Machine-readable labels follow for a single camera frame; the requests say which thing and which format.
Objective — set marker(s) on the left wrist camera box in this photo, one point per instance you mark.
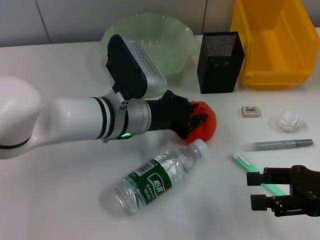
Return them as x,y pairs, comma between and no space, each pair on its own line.
127,70

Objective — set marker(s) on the silver marker pen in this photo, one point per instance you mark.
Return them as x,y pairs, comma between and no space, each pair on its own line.
277,145

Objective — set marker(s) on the small beige eraser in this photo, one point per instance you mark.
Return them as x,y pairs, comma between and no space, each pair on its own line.
252,112

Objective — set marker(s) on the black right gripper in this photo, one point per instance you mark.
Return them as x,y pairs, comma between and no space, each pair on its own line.
307,190

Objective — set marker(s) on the white paper ball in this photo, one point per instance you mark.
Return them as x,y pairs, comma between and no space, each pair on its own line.
290,121

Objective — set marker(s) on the mint green pen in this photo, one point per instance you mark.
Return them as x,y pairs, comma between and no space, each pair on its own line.
243,162

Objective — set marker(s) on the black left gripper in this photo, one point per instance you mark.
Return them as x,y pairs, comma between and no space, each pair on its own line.
170,115

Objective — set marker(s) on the black mesh pen holder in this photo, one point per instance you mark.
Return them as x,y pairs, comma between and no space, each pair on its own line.
217,72

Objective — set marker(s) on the green glass fruit bowl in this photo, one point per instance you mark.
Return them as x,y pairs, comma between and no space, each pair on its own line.
170,42

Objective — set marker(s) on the clear plastic water bottle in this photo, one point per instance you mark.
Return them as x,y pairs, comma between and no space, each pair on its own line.
155,180

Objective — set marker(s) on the yellow plastic storage bin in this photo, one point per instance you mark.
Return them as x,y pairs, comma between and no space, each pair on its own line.
277,50

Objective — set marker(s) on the orange fruit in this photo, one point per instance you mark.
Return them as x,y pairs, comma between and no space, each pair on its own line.
208,127

